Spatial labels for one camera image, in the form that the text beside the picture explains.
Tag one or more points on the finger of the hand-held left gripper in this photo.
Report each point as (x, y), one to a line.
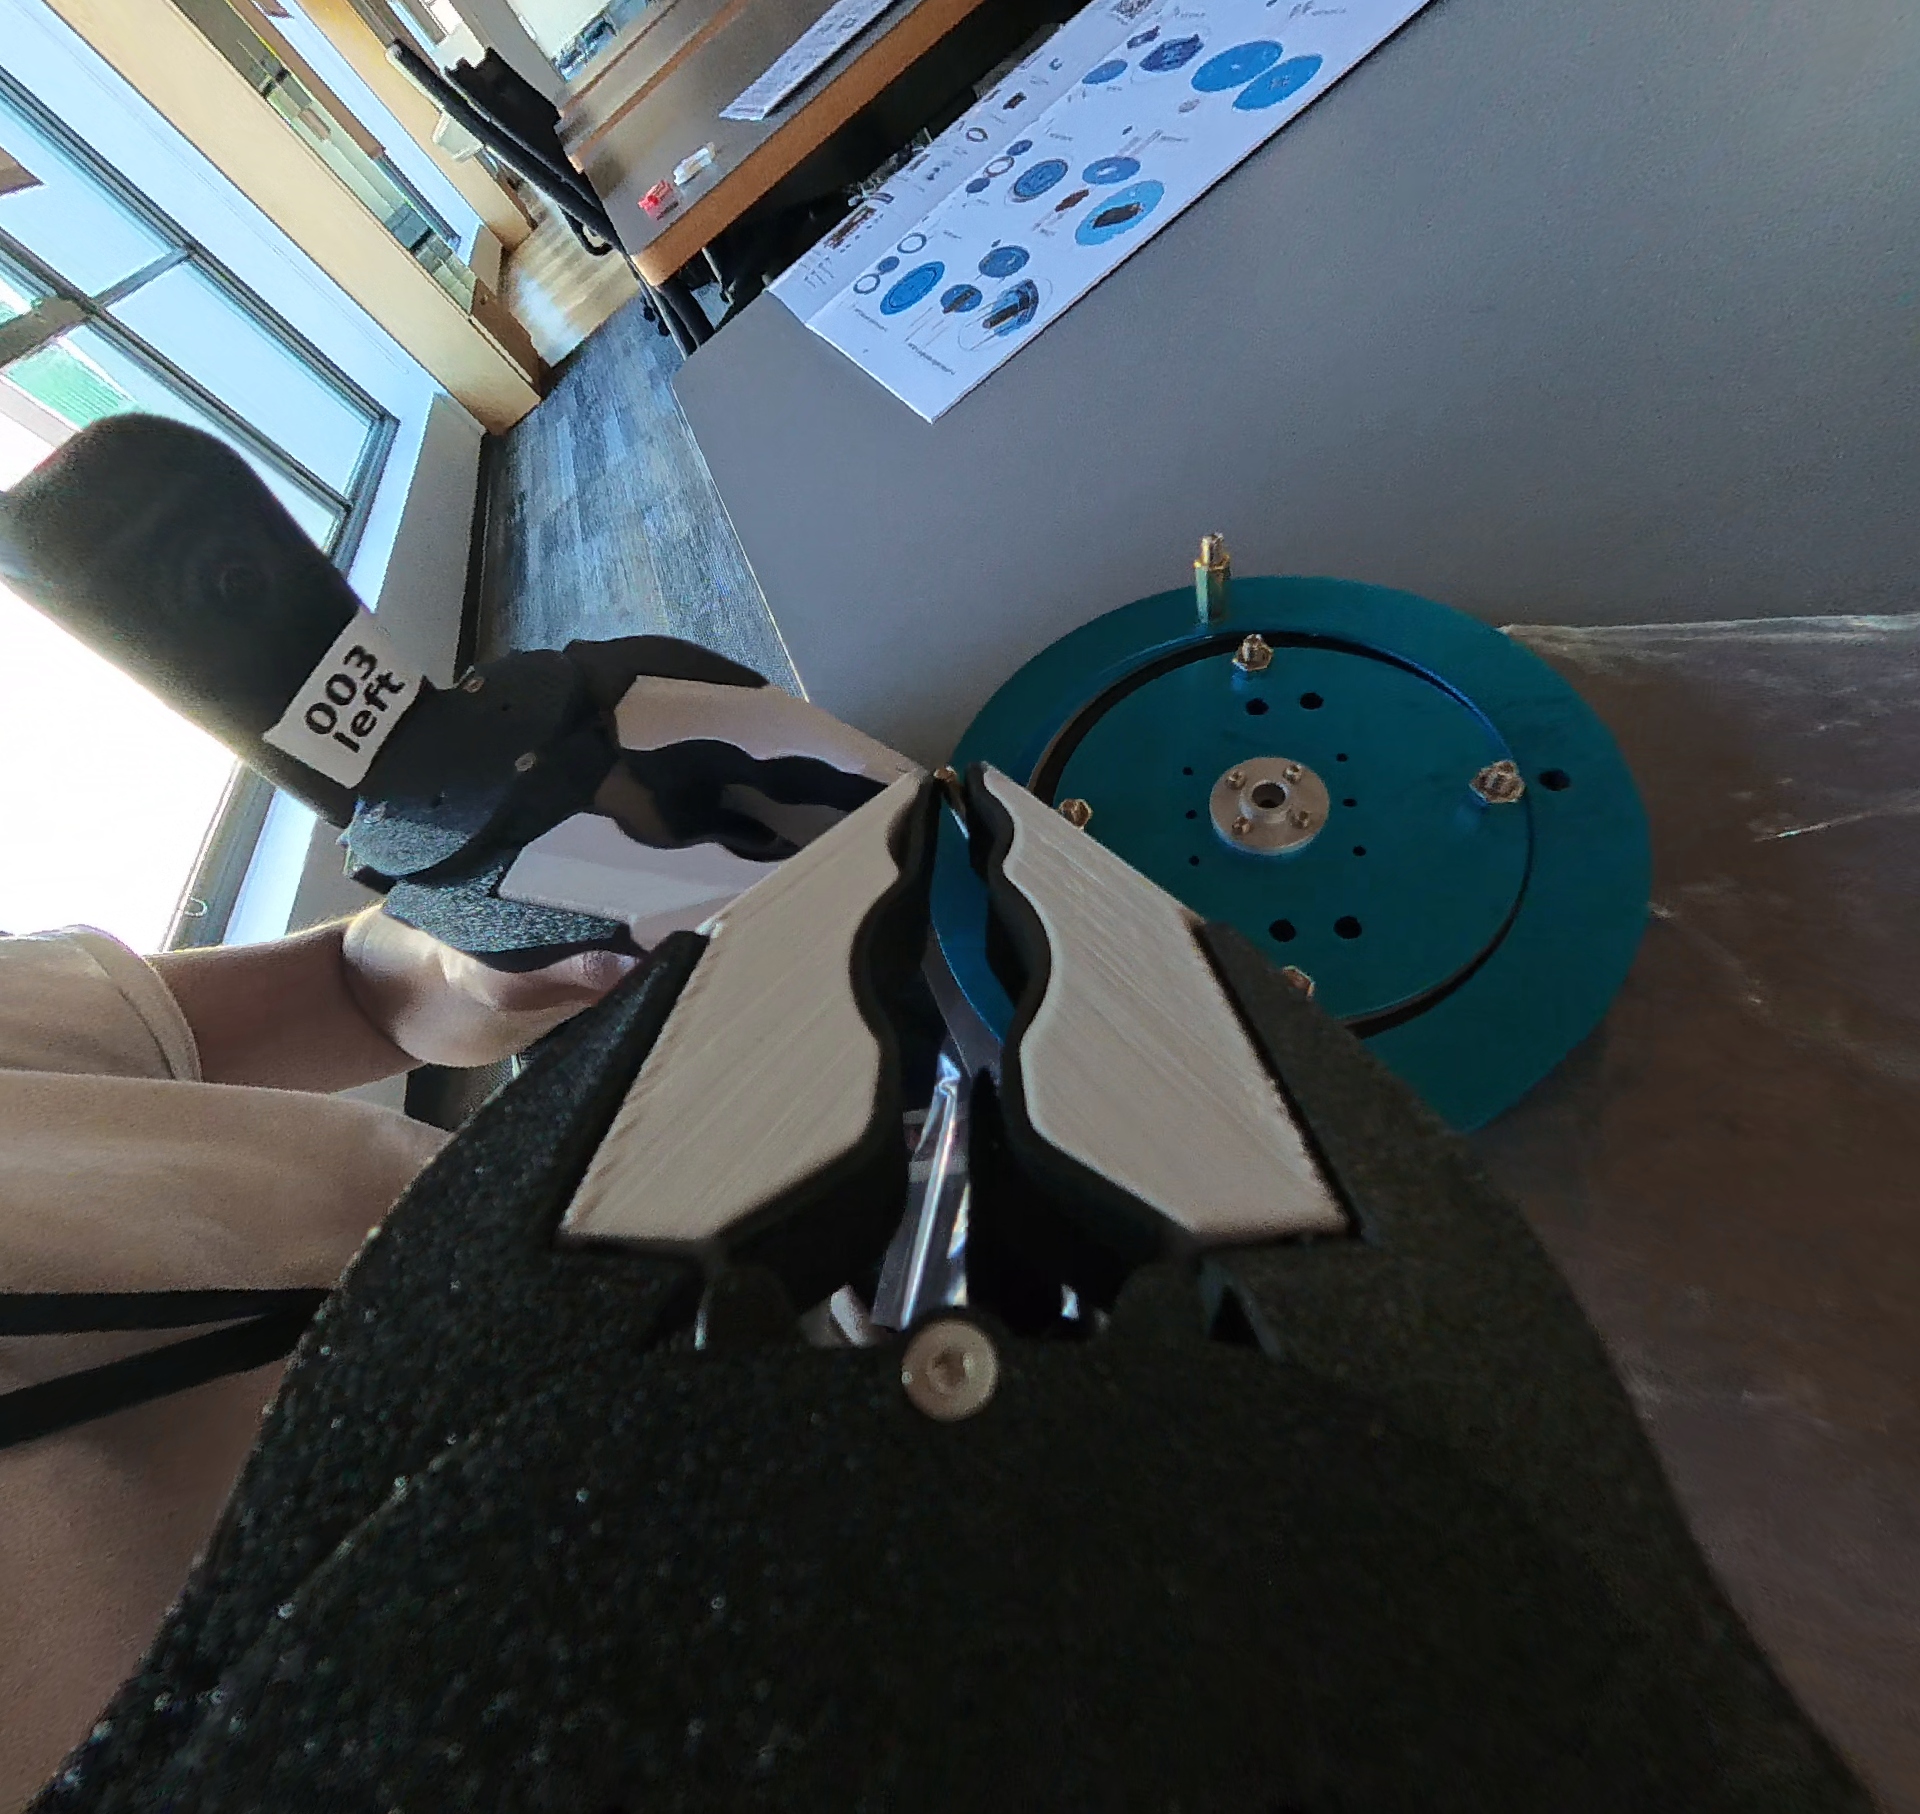
(629, 884)
(780, 734)

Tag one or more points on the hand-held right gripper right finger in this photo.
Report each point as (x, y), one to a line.
(1156, 1065)

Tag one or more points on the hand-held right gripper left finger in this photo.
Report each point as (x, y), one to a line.
(751, 1065)

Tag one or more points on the blue round metal turntable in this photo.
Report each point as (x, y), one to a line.
(1425, 946)

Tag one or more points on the person's left forearm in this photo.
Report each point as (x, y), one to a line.
(91, 1005)

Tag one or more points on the person's left hand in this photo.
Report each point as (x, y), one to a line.
(450, 1013)

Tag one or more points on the large window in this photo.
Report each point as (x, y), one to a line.
(227, 343)

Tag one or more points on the person's beige shirt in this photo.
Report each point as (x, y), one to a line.
(152, 1216)

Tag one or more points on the clear plastic bag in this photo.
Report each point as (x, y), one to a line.
(1770, 1095)

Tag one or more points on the black office chair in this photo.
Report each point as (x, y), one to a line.
(503, 143)

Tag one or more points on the assembly instruction sheet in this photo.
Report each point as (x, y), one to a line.
(1200, 239)

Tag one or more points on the white printed sheet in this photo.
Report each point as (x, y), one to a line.
(855, 8)

